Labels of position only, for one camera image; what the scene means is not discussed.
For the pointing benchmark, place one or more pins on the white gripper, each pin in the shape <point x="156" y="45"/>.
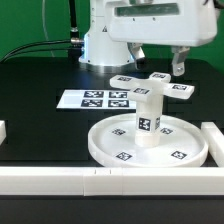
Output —
<point x="178" y="23"/>

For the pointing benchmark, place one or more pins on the white cross-shaped table base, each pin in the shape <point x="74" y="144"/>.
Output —
<point x="157" y="84"/>

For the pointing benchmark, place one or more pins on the white round table top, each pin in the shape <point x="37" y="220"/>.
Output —
<point x="111" y="142"/>

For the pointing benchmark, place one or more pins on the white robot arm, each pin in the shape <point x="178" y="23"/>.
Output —
<point x="101" y="53"/>

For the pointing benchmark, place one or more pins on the white marker sheet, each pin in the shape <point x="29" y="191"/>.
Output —
<point x="95" y="99"/>

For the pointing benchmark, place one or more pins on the white right fence rail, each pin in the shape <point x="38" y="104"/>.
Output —
<point x="215" y="140"/>

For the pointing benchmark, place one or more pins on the white fence rail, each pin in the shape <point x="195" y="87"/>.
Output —
<point x="111" y="181"/>
<point x="2" y="131"/>
<point x="215" y="140"/>

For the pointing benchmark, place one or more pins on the white front fence rail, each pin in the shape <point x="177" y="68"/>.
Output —
<point x="111" y="181"/>

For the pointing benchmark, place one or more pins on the white left fence rail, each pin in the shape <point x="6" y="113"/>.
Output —
<point x="2" y="131"/>

